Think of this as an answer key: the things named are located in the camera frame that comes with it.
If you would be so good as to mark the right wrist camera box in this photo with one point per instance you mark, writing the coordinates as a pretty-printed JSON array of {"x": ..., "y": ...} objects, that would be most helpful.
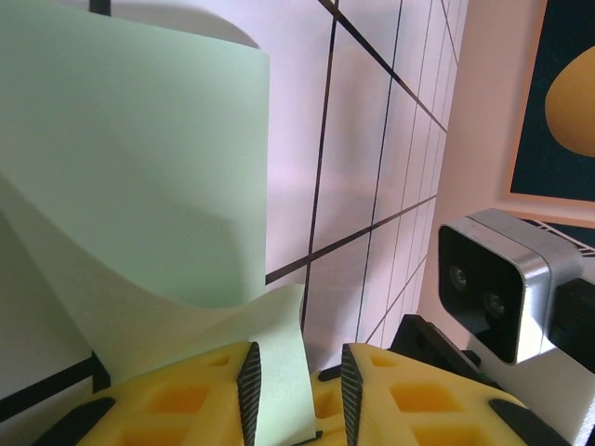
[{"x": 534, "y": 260}]

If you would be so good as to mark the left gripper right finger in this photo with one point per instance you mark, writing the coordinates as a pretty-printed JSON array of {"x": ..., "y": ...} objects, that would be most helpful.
[{"x": 418, "y": 409}]

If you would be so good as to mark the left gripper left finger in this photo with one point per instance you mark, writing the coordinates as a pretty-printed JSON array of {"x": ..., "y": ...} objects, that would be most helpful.
[{"x": 186, "y": 404}]

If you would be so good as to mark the green square paper sheet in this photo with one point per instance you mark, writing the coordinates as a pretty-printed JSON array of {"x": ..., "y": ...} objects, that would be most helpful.
[{"x": 139, "y": 162}]

